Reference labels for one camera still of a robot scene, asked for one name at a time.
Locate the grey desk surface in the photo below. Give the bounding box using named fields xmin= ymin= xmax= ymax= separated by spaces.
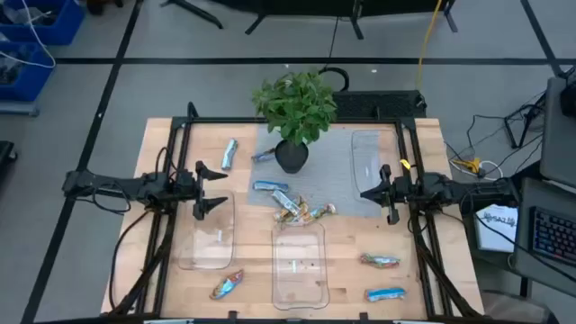
xmin=539 ymin=76 xmax=576 ymax=188

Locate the black desk device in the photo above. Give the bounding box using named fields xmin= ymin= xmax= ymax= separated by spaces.
xmin=559 ymin=67 xmax=576 ymax=119

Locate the black perforated computer case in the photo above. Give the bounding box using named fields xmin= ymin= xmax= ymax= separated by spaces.
xmin=331 ymin=89 xmax=428 ymax=120

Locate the red green granola bar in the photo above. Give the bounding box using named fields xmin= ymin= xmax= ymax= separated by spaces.
xmin=359 ymin=253 xmax=401 ymax=270

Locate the green plant in black pot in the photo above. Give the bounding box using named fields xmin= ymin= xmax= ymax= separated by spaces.
xmin=251 ymin=71 xmax=338 ymax=176

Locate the grey keyboard tray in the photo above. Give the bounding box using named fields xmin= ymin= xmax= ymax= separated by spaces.
xmin=512 ymin=176 xmax=576 ymax=299

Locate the black keyboard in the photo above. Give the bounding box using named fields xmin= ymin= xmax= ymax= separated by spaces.
xmin=532 ymin=205 xmax=576 ymax=268

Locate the blue orange granola bar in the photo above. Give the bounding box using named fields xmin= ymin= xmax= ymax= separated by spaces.
xmin=308 ymin=202 xmax=338 ymax=220
xmin=271 ymin=189 xmax=302 ymax=216
xmin=274 ymin=200 xmax=311 ymax=225
xmin=290 ymin=195 xmax=316 ymax=222

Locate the light blue red granola bar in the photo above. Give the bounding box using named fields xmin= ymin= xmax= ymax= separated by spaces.
xmin=364 ymin=286 xmax=408 ymax=303

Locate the yellow cable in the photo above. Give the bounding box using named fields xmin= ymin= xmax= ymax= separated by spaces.
xmin=414 ymin=0 xmax=445 ymax=91

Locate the black partition on stands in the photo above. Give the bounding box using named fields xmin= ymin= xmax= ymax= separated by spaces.
xmin=159 ymin=0 xmax=459 ymax=41

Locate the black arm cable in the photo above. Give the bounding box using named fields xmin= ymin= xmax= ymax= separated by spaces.
xmin=108 ymin=208 xmax=153 ymax=312

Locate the white coiled cable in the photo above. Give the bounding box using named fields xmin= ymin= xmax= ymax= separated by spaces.
xmin=476 ymin=159 xmax=505 ymax=182

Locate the black aluminium table frame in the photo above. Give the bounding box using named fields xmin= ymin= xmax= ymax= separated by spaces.
xmin=106 ymin=101 xmax=486 ymax=323

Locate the silver blue granola bar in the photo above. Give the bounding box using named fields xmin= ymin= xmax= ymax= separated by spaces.
xmin=220 ymin=138 xmax=239 ymax=172

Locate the dark blue granola bar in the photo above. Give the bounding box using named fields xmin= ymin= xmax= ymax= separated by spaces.
xmin=250 ymin=148 xmax=276 ymax=164

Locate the grey woven placemat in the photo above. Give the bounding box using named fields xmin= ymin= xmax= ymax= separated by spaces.
xmin=247 ymin=123 xmax=383 ymax=220

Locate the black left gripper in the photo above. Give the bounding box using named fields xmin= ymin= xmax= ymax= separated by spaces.
xmin=173 ymin=160 xmax=230 ymax=221

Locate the white printed paper box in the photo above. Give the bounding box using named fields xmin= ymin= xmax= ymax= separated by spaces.
xmin=474 ymin=202 xmax=519 ymax=254

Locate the clear plastic bin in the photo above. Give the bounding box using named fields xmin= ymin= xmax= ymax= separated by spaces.
xmin=271 ymin=221 xmax=331 ymax=311
xmin=177 ymin=188 xmax=237 ymax=272
xmin=350 ymin=129 xmax=400 ymax=202

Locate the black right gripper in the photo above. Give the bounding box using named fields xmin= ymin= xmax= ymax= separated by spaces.
xmin=360 ymin=164 xmax=424 ymax=226

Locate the blue white granola bar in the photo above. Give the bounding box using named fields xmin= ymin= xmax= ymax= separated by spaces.
xmin=252 ymin=179 xmax=291 ymax=194

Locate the blue storage crate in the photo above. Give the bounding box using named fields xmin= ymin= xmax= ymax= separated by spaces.
xmin=0 ymin=0 xmax=86 ymax=47
xmin=0 ymin=40 xmax=57 ymax=103

